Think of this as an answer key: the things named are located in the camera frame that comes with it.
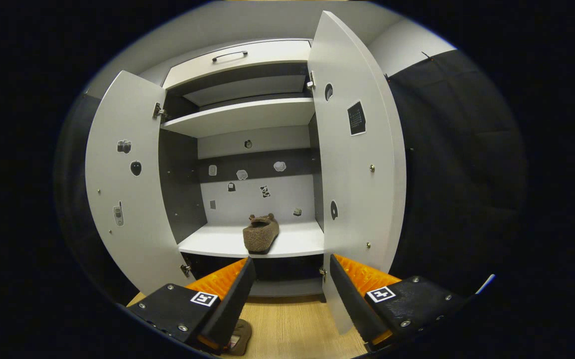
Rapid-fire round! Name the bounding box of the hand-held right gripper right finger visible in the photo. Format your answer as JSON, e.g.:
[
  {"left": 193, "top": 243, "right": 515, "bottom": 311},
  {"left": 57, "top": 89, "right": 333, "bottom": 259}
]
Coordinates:
[{"left": 329, "top": 254, "right": 467, "bottom": 350}]

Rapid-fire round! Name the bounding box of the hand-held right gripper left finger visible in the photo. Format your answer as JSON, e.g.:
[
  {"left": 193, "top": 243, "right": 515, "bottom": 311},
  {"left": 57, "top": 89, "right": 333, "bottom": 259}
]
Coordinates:
[{"left": 127, "top": 257, "right": 257, "bottom": 355}]

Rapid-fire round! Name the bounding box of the brown fuzzy shoe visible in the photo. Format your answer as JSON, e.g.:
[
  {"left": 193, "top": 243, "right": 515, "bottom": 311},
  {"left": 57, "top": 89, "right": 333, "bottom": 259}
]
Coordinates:
[
  {"left": 225, "top": 319, "right": 253, "bottom": 356},
  {"left": 243, "top": 213, "right": 281, "bottom": 255}
]

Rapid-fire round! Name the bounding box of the white shoe cabinet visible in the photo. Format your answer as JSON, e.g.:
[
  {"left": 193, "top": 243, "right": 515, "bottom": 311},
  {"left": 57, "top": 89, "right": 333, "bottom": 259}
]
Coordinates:
[{"left": 85, "top": 10, "right": 408, "bottom": 335}]

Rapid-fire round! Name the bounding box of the white cabinet door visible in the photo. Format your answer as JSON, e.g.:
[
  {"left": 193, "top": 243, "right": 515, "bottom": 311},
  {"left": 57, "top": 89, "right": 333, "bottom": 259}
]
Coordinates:
[
  {"left": 85, "top": 70, "right": 193, "bottom": 296},
  {"left": 307, "top": 10, "right": 408, "bottom": 335}
]

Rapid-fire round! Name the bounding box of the white cabinet shelf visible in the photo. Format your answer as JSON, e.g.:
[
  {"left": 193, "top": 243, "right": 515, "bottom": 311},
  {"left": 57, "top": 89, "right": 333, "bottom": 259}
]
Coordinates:
[
  {"left": 178, "top": 221, "right": 325, "bottom": 259},
  {"left": 160, "top": 97, "right": 316, "bottom": 139}
]

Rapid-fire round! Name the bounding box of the black backdrop cloth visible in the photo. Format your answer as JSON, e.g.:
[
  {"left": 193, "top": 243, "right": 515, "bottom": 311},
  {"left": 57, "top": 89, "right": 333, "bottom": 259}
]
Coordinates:
[{"left": 385, "top": 49, "right": 527, "bottom": 300}]

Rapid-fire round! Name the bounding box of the white drawer front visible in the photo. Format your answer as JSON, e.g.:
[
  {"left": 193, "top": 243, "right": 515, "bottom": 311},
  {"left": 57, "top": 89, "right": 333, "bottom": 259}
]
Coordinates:
[{"left": 162, "top": 39, "right": 313, "bottom": 90}]

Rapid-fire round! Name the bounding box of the black drawer handle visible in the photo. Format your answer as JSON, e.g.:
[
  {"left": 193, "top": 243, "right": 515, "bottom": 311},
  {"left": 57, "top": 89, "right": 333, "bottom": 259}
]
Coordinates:
[{"left": 212, "top": 50, "right": 248, "bottom": 63}]

